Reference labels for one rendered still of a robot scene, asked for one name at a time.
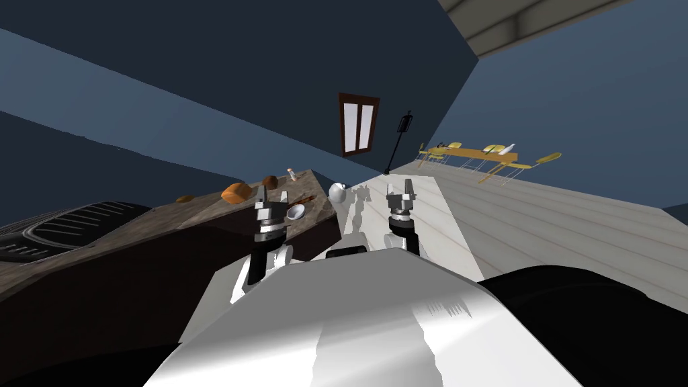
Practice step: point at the small orange bread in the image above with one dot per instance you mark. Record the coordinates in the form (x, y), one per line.
(185, 199)

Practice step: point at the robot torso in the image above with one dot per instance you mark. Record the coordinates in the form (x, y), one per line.
(376, 322)

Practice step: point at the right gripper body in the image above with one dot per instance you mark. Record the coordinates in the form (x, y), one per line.
(401, 204)

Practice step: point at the small pale shaker bottle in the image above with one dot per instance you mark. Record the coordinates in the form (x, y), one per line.
(292, 174)

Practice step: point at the brown wooden stick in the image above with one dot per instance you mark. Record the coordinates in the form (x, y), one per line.
(304, 201)

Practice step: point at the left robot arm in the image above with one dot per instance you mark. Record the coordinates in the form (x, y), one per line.
(259, 263)

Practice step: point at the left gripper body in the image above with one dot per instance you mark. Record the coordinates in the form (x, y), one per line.
(270, 213)

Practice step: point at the orange bread loaf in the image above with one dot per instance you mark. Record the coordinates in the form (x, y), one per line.
(236, 193)

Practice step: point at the dark brown counter cabinet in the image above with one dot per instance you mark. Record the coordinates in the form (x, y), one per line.
(118, 301)

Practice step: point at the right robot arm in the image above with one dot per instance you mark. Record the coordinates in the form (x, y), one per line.
(580, 322)

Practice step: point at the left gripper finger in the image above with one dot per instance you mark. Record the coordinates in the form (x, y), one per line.
(284, 198)
(262, 194)

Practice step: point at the yellow dining table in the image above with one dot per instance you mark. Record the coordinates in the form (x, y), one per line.
(478, 154)

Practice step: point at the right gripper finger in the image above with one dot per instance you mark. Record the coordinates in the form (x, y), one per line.
(390, 191)
(409, 188)

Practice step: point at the brown round bread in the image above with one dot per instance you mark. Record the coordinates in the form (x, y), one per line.
(270, 182)

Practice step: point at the brown framed window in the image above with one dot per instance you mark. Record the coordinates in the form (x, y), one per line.
(359, 124)

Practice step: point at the black floor lamp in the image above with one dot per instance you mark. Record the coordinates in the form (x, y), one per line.
(398, 141)

